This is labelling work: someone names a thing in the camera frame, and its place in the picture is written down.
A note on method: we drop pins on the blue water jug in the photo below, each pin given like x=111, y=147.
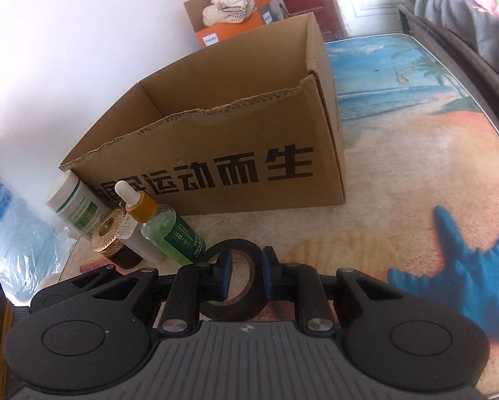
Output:
x=32, y=252

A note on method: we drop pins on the large open cardboard box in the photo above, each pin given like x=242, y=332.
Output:
x=250, y=123

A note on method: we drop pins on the gold lid brown jar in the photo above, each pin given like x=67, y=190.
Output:
x=105, y=241

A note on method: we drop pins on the orange Philips box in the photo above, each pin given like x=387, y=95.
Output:
x=208, y=36

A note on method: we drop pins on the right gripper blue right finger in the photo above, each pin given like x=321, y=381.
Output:
x=301, y=285

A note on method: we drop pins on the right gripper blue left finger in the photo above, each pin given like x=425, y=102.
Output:
x=193, y=285

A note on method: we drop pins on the black electrical tape roll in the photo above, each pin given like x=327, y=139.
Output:
x=247, y=295

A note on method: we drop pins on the green dropper bottle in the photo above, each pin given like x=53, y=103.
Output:
x=161, y=225

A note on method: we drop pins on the white vitamin bottle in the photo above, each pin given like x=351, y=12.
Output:
x=76, y=204

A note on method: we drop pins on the beige crumpled cloth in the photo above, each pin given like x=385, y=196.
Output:
x=228, y=12

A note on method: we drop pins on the white USB wall charger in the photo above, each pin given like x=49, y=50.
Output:
x=129, y=232

